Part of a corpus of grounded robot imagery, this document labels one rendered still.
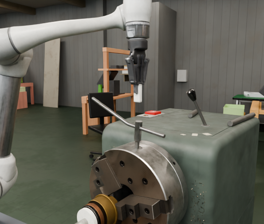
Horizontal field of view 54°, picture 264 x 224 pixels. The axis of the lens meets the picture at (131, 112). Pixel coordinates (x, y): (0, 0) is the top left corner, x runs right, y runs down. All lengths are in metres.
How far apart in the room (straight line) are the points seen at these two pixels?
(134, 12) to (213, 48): 7.16
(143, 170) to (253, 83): 7.25
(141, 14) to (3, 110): 0.72
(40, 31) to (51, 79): 9.85
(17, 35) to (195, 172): 0.77
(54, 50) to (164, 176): 10.28
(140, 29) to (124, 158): 0.46
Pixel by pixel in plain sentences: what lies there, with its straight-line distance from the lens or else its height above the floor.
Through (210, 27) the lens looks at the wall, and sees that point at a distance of 8.18.
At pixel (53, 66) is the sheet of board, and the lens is 10.84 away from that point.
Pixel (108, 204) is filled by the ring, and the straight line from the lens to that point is 0.75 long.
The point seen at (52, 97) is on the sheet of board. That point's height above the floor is 0.40.
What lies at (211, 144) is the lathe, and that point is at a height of 1.25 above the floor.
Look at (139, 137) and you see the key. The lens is 0.78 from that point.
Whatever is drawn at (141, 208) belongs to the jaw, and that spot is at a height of 1.10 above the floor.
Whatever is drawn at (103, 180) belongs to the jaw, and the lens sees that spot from 0.79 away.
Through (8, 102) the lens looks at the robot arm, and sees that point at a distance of 1.25.
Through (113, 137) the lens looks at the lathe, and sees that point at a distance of 1.02.
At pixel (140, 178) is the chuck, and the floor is 1.17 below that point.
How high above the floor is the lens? 1.47
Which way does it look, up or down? 9 degrees down
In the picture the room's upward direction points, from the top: straight up
